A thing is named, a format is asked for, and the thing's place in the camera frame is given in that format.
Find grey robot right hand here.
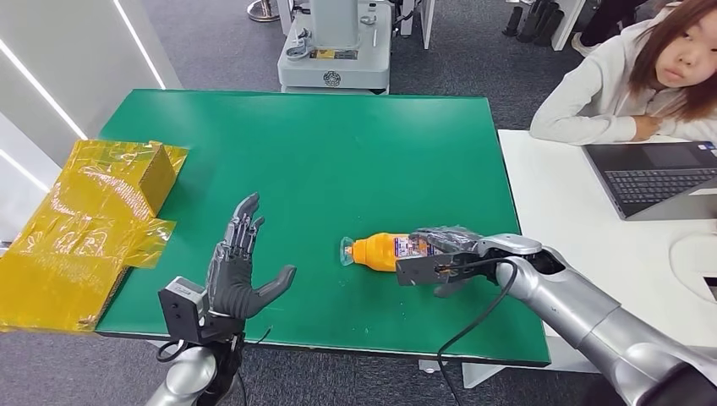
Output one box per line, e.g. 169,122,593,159
411,225,497,298

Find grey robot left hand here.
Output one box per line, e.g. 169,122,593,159
205,193,298,321

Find orange plastic bottle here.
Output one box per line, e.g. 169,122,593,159
338,232,444,273

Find yellow taped cardboard box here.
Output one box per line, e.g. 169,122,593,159
0,140,189,336

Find person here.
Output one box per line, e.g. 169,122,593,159
528,0,717,147

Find grey laptop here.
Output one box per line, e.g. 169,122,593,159
582,140,717,222

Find white machine base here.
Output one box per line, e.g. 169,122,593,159
276,0,393,96

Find white desk panel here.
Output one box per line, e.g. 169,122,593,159
417,0,435,51

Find person's hand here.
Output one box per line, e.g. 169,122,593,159
632,114,663,142

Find black stand legs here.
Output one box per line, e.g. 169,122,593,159
502,0,566,47

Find white round object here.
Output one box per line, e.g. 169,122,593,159
668,232,717,305

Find person's leg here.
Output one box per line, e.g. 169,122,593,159
571,0,648,58

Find metal chair base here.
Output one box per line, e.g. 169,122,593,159
246,0,282,24

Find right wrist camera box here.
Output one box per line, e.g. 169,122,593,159
396,253,451,288

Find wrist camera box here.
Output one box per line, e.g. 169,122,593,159
158,276,211,344
396,253,451,288

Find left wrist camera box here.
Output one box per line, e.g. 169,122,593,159
158,276,211,344

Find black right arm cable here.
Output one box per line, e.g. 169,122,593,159
436,257,519,406

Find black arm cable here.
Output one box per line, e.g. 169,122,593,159
436,257,519,406
156,327,273,406

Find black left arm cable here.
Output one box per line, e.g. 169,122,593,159
156,327,273,406

